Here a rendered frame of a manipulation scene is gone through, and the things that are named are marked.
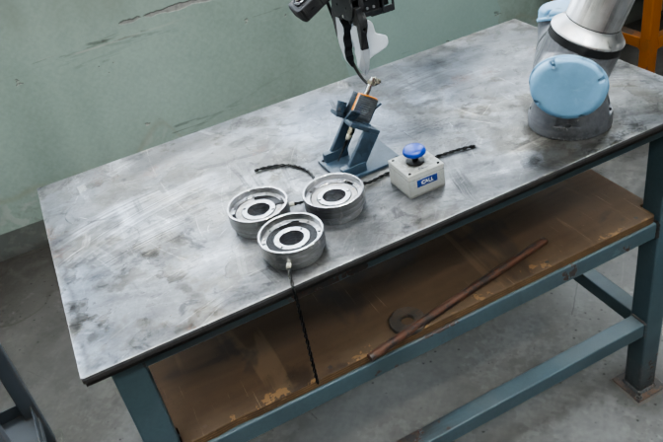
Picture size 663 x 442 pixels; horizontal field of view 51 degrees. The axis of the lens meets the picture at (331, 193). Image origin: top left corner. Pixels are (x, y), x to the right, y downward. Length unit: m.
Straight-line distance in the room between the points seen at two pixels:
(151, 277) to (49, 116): 1.61
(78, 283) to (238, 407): 0.34
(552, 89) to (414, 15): 1.99
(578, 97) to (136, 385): 0.80
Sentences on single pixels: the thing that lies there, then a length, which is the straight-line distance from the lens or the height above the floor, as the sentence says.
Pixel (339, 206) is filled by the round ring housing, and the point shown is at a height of 0.84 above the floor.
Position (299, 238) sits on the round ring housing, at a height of 0.81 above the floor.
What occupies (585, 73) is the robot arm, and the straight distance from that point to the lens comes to 1.13.
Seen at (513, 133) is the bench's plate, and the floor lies 0.80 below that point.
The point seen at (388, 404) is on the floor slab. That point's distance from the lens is 1.92.
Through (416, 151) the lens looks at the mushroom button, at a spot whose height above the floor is 0.87.
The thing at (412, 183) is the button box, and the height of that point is 0.83.
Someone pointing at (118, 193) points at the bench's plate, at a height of 0.80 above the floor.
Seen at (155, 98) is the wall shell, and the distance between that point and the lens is 2.76.
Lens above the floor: 1.48
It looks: 33 degrees down
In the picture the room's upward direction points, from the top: 11 degrees counter-clockwise
